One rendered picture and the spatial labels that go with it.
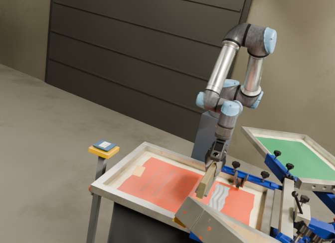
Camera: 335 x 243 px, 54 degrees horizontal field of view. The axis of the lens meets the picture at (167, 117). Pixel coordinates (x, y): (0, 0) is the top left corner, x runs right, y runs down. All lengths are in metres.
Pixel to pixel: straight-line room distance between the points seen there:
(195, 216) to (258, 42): 1.29
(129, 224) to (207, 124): 0.79
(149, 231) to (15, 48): 5.42
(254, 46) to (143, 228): 1.02
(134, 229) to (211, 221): 1.16
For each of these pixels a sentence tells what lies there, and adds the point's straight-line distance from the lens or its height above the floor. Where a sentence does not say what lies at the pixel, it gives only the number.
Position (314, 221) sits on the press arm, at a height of 1.04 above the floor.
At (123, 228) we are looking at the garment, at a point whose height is 0.78.
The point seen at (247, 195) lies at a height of 0.95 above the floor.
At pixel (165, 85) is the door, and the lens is 4.61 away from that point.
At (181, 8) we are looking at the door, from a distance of 4.45.
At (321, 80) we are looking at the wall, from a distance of 4.10.
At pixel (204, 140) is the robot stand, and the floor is 1.04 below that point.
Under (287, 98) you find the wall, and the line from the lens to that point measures 4.16.
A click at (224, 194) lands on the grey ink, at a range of 1.74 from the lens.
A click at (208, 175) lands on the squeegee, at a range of 1.49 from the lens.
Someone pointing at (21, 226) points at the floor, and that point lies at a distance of 2.86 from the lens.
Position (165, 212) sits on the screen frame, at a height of 0.99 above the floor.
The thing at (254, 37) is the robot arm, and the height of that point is 1.72.
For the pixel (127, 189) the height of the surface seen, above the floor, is 0.95.
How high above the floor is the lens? 1.84
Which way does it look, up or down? 20 degrees down
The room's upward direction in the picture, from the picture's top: 12 degrees clockwise
